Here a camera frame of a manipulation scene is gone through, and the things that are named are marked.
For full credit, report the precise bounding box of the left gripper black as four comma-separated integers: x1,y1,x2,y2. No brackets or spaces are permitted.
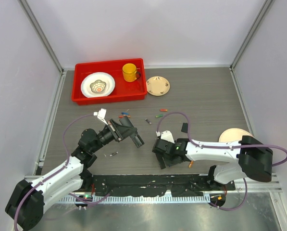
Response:
90,119,137,153

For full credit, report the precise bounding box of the black remote control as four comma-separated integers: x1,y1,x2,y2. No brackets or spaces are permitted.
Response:
119,116,144,148

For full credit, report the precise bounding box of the black battery cover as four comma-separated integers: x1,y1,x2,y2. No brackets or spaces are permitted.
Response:
181,123,188,133

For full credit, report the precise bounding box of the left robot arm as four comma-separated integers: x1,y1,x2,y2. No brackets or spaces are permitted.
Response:
5,113,144,231

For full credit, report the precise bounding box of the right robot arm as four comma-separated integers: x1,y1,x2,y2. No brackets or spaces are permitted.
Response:
152,136,273,190

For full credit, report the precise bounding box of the red plastic tray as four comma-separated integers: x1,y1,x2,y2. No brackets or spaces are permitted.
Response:
71,58,147,105

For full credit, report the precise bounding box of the white paper plate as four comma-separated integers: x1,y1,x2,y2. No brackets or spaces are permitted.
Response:
81,72,115,98

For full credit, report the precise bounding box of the beige floral saucer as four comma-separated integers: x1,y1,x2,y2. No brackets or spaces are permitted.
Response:
146,76,170,96

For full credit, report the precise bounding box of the yellow mug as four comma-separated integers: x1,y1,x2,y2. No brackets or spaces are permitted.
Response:
122,63,141,82

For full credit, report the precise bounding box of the pink rimmed plate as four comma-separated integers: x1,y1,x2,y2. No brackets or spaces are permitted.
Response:
218,128,253,142

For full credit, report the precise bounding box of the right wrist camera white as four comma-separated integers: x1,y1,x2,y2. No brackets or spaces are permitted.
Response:
156,130,175,143

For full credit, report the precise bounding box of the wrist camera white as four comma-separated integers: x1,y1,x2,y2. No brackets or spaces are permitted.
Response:
93,108,108,125
156,130,175,143

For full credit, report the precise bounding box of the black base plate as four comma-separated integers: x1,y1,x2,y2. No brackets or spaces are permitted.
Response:
75,174,236,197

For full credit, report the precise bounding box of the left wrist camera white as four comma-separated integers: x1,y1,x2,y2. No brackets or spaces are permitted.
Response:
93,108,108,125

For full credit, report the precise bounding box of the white slotted cable duct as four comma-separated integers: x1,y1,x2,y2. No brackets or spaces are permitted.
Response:
56,194,210,204

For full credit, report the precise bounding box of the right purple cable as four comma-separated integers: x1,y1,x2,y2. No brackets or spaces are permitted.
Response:
156,112,287,212

